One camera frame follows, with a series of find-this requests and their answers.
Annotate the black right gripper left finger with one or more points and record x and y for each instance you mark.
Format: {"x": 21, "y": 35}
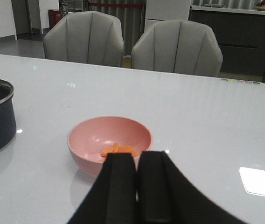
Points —
{"x": 112, "y": 198}

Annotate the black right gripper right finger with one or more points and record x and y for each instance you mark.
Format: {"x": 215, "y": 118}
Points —
{"x": 166, "y": 196}

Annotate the orange ham slices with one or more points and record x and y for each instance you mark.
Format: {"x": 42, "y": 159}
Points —
{"x": 116, "y": 148}

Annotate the pink bowl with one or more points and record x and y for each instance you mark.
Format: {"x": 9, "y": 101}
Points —
{"x": 87, "y": 139}

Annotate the coloured sticker strip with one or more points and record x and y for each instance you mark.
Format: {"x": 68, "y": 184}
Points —
{"x": 240, "y": 81}

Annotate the right grey chair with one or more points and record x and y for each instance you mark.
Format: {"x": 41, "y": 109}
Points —
{"x": 178, "y": 46}

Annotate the grey chair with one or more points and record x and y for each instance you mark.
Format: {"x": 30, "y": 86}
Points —
{"x": 178, "y": 46}
{"x": 86, "y": 37}

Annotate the left grey chair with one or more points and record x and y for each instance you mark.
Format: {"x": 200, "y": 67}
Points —
{"x": 86, "y": 37}

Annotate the dark sideboard counter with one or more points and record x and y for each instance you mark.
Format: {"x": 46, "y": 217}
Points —
{"x": 240, "y": 35}

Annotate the white cabinet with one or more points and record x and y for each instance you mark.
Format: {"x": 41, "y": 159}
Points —
{"x": 161, "y": 10}

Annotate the red bin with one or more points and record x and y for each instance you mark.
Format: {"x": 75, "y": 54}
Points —
{"x": 54, "y": 17}

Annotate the red barrier tape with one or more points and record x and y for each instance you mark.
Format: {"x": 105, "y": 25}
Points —
{"x": 116, "y": 5}

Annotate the fruit bowl on counter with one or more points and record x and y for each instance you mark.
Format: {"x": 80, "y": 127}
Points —
{"x": 260, "y": 6}

